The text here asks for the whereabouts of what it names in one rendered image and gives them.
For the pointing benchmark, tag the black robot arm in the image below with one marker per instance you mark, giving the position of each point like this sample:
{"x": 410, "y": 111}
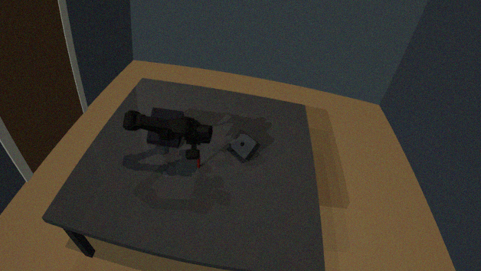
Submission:
{"x": 166, "y": 128}

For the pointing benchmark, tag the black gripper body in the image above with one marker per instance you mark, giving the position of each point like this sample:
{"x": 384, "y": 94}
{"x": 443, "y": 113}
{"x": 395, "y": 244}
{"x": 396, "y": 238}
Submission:
{"x": 192, "y": 153}

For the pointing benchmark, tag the grey sloped panel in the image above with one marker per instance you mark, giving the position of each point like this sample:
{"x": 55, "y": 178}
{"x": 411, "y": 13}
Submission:
{"x": 245, "y": 145}

